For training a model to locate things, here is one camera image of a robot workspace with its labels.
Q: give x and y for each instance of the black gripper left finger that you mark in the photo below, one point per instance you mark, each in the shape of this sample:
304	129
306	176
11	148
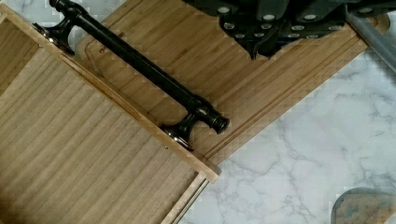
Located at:
254	24

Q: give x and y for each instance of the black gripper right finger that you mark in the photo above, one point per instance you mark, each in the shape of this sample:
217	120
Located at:
285	21

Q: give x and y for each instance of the black metal drawer handle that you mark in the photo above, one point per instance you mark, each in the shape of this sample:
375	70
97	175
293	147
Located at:
198	108

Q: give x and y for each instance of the light wooden drawer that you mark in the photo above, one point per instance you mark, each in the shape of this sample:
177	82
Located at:
74	152

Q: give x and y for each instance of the grey metal bar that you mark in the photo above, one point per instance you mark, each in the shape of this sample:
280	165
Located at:
381	46

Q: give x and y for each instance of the grey bowl with food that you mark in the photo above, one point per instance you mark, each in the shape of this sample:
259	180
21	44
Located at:
364	206

